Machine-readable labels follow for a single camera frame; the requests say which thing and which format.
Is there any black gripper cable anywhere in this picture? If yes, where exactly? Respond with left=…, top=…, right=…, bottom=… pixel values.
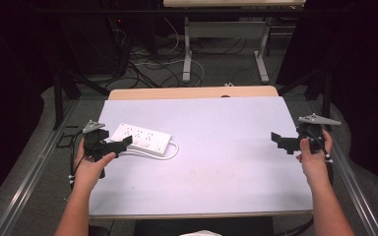
left=306, top=130, right=336, bottom=187
left=68, top=130, right=87, bottom=192

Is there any white desk frame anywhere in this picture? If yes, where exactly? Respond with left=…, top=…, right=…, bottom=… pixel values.
left=162, top=0, right=307, bottom=85

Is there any black metal stand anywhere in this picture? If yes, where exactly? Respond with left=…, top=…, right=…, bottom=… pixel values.
left=52, top=67, right=111, bottom=131
left=277, top=67, right=335, bottom=120

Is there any tangle of floor cables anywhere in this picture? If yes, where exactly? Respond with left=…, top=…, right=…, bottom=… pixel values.
left=111, top=17, right=248, bottom=89

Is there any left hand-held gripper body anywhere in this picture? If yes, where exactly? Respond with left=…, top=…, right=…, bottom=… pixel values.
left=82, top=120, right=113, bottom=162

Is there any dark computer tower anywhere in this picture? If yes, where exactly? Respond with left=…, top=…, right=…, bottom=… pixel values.
left=58, top=16, right=128, bottom=77

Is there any person's dark clothing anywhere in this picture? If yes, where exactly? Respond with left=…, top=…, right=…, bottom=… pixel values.
left=133, top=215, right=276, bottom=236

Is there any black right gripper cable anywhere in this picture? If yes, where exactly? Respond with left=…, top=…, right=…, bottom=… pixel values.
left=306, top=130, right=336, bottom=187

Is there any metal floor rail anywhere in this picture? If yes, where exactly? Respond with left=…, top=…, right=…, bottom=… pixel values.
left=326, top=131, right=378, bottom=236
left=0, top=99, right=79, bottom=236

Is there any white power strip cable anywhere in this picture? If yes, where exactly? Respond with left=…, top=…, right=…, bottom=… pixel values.
left=120, top=140, right=180, bottom=161

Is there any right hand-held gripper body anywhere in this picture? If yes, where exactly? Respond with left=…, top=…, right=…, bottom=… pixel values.
left=295, top=113, right=343, bottom=155

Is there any person's right hand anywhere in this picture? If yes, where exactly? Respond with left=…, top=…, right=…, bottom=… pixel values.
left=295, top=129, right=335, bottom=189

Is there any white table mat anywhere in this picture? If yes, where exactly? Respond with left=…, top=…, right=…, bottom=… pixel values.
left=88, top=95, right=315, bottom=218

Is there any person's left hand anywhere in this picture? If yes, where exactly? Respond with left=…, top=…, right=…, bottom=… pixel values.
left=73, top=139, right=117, bottom=195

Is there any white power strip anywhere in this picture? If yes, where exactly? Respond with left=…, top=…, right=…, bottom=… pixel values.
left=109, top=122, right=173, bottom=155

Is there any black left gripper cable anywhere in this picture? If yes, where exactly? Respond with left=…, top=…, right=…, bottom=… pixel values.
left=68, top=130, right=87, bottom=192

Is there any wooden table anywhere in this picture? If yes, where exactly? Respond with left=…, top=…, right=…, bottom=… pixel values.
left=107, top=85, right=280, bottom=101

